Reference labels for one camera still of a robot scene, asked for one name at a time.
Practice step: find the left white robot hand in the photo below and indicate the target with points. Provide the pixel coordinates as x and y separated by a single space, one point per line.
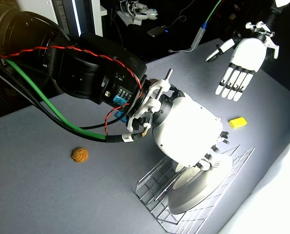
249 53

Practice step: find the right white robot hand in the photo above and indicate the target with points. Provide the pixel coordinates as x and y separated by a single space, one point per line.
188 131

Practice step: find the white plate with black rim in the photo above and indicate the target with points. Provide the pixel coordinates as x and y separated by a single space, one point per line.
196 200
188 180

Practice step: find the yellow rectangular block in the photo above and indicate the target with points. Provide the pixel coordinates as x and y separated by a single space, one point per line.
237 122

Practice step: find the grey bar with blue tip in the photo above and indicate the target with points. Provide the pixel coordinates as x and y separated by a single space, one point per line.
198 39

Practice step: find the dark brown round cookie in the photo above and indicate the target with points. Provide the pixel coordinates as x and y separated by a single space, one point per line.
155 82

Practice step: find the blue block with two holes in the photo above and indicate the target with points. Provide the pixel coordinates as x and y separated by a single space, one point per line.
119 114

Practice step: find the small blue circuit board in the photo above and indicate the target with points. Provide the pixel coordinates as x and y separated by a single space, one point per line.
119 100

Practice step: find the black power bank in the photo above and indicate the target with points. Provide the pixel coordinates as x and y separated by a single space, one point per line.
157 31

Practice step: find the orange swirl cookie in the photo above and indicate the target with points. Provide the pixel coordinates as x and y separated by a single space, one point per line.
80 154

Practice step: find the spare white robot hand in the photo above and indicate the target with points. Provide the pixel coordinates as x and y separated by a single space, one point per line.
137 9

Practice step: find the glowing white light strip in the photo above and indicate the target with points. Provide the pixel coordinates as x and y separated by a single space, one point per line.
77 19

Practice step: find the white cabinet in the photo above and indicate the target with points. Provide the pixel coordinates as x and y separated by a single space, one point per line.
37 9

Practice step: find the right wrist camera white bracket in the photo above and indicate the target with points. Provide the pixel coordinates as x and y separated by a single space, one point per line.
164 84

